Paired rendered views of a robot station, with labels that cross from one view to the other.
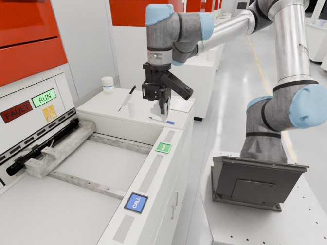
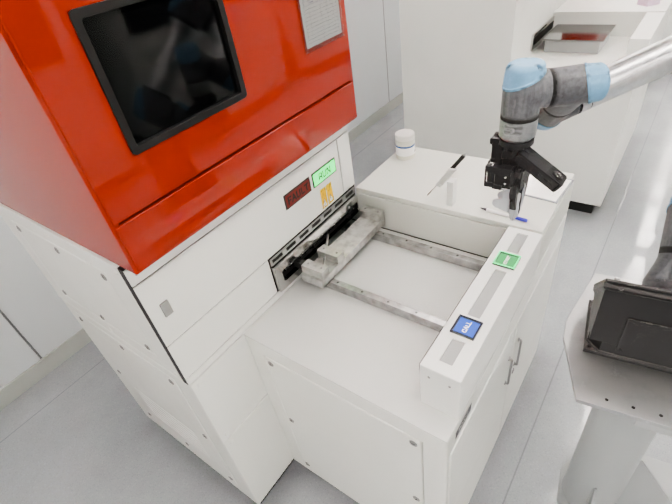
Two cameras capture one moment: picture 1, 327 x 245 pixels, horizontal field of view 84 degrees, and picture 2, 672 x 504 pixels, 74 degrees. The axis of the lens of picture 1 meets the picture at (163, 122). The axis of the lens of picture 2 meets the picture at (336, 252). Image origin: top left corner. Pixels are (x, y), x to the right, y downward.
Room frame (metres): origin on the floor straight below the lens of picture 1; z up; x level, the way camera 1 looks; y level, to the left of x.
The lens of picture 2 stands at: (-0.39, 0.06, 1.76)
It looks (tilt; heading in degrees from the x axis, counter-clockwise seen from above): 38 degrees down; 23
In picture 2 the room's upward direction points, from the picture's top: 10 degrees counter-clockwise
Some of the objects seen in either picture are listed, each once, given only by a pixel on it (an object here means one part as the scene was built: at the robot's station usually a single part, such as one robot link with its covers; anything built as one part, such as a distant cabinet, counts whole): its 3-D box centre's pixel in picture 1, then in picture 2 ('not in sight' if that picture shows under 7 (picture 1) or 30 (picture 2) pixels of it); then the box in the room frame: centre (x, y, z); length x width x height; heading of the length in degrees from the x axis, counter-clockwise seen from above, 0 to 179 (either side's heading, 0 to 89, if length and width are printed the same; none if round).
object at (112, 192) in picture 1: (81, 183); (375, 300); (0.49, 0.34, 0.84); 0.50 x 0.02 x 0.03; 72
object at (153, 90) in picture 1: (157, 81); (510, 161); (0.57, 0.02, 1.25); 0.09 x 0.08 x 0.12; 72
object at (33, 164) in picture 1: (36, 165); (315, 269); (0.53, 0.53, 0.89); 0.08 x 0.03 x 0.03; 72
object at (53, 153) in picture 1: (51, 152); (330, 253); (0.61, 0.51, 0.89); 0.08 x 0.03 x 0.03; 72
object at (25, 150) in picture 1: (46, 143); (320, 239); (0.68, 0.57, 0.89); 0.44 x 0.02 x 0.10; 162
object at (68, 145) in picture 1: (66, 147); (345, 247); (0.68, 0.48, 0.87); 0.36 x 0.08 x 0.03; 162
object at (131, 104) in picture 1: (128, 104); (446, 184); (0.82, 0.18, 1.03); 0.06 x 0.04 x 0.13; 72
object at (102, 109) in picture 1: (139, 113); (460, 198); (0.96, 0.15, 0.89); 0.62 x 0.35 x 0.14; 72
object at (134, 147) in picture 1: (115, 143); (418, 247); (0.75, 0.26, 0.84); 0.50 x 0.02 x 0.03; 72
